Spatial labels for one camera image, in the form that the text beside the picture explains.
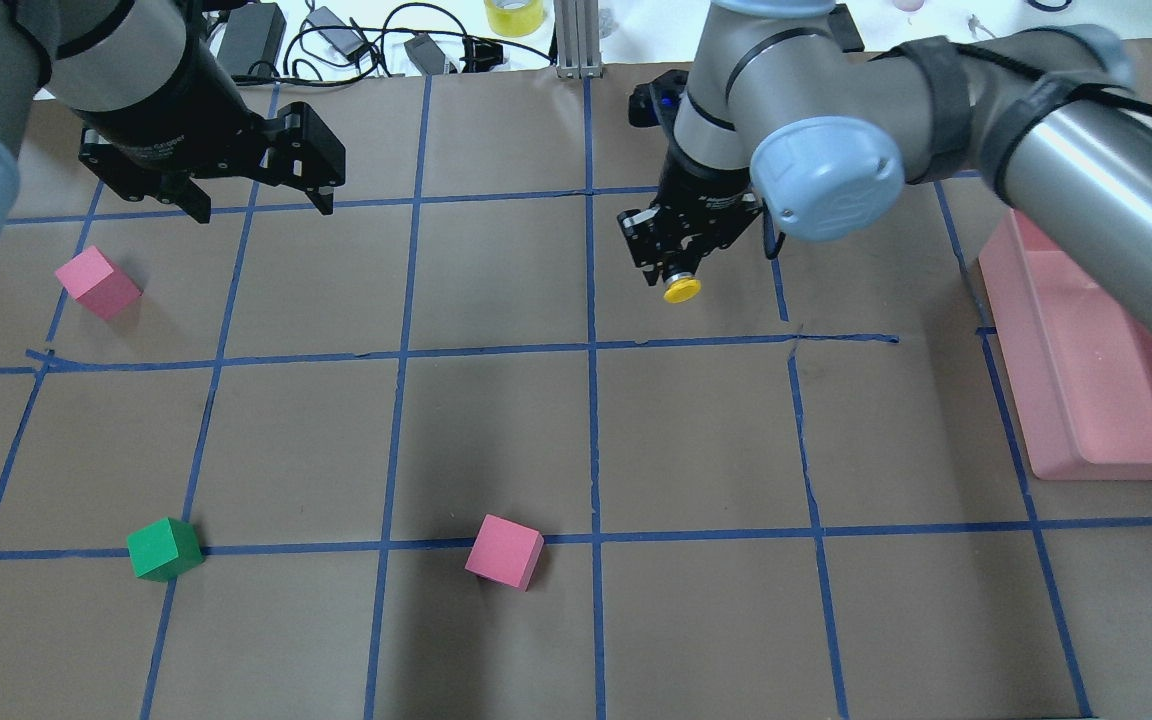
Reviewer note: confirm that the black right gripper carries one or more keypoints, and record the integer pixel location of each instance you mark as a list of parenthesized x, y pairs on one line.
[(704, 192)]

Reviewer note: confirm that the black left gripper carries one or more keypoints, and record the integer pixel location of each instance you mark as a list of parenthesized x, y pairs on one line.
[(176, 112)]

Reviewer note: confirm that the yellow push button switch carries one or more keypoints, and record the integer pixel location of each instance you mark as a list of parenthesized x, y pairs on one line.
[(679, 285)]

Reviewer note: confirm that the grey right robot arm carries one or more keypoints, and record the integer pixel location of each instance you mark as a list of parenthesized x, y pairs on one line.
[(774, 121)]

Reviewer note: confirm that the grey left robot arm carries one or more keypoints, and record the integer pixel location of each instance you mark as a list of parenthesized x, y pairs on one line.
[(95, 56)]

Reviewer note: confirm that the black power adapter left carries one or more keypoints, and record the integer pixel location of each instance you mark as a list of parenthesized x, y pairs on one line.
[(252, 36)]

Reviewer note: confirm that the pink foam cube left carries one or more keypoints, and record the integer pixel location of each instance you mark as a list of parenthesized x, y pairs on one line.
[(97, 283)]

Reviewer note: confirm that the pink foam cube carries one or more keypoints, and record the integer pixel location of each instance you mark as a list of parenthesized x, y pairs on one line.
[(505, 552), (97, 283)]

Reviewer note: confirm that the yellow tape roll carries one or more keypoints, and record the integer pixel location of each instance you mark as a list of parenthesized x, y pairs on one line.
[(514, 18)]

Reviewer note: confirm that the pink foam cube centre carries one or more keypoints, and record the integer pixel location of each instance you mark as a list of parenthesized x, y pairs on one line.
[(505, 552)]

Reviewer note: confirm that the green foam cube near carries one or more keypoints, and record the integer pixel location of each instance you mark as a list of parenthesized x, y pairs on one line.
[(163, 550)]

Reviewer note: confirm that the pink plastic tray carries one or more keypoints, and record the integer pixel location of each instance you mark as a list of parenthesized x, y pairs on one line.
[(1079, 365)]

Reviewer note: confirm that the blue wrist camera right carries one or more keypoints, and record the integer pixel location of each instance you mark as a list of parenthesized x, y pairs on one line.
[(656, 103)]

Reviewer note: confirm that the aluminium profile post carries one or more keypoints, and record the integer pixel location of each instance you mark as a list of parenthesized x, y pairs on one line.
[(578, 42)]

